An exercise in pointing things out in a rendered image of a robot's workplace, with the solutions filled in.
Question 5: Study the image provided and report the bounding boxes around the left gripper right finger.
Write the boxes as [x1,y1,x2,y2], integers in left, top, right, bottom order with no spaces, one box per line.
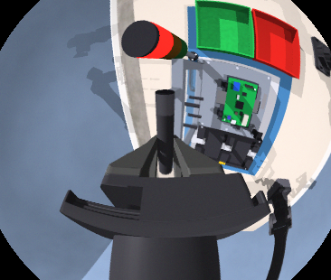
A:
[173,135,225,177]

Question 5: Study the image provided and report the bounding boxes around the red bin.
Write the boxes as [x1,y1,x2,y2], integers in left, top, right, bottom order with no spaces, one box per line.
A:
[251,8,300,79]

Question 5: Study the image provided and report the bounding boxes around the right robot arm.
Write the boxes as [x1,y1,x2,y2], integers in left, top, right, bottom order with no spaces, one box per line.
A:
[312,37,331,77]

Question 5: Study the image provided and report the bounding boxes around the green circuit board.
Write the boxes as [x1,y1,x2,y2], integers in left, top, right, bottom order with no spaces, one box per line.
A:
[222,78,258,126]

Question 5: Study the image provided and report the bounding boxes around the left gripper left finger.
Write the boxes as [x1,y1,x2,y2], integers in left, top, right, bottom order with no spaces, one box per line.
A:
[104,135,158,177]

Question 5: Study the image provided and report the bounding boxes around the green bin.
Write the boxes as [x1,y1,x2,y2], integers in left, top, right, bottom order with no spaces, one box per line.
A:
[194,0,254,60]

